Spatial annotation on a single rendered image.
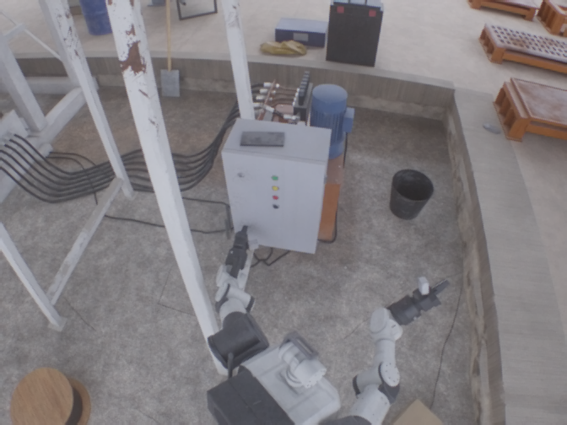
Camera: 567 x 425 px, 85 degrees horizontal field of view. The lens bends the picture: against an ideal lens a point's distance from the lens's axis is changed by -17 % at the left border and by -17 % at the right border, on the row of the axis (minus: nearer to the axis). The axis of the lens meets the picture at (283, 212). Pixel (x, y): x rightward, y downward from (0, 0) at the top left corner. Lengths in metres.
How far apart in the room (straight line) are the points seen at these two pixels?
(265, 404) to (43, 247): 2.58
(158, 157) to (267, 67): 2.83
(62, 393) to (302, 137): 1.85
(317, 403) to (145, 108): 0.89
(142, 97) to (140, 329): 1.76
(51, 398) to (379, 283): 2.14
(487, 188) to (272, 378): 2.32
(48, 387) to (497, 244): 2.88
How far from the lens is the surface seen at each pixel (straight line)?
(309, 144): 1.44
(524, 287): 2.53
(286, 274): 2.50
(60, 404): 2.31
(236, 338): 1.06
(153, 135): 1.07
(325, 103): 2.09
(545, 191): 3.24
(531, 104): 3.65
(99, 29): 5.44
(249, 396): 0.95
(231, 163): 1.45
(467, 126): 3.47
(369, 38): 3.80
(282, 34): 4.29
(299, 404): 0.96
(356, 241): 2.69
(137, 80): 1.01
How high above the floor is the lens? 2.18
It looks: 51 degrees down
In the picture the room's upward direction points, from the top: straight up
